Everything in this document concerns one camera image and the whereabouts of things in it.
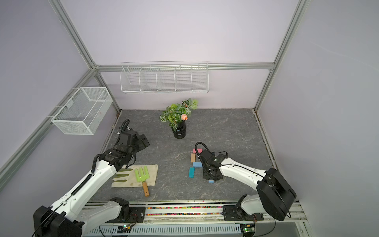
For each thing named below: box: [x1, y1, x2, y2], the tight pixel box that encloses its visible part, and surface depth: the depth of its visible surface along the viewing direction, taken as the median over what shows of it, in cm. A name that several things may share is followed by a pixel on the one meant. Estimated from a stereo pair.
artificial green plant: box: [159, 97, 199, 132], surface depth 86 cm
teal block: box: [188, 166, 195, 179], surface depth 88 cm
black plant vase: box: [171, 120, 187, 139], surface depth 104 cm
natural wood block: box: [190, 153, 196, 163], surface depth 94 cm
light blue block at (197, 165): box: [192, 161, 203, 168], surface depth 91 cm
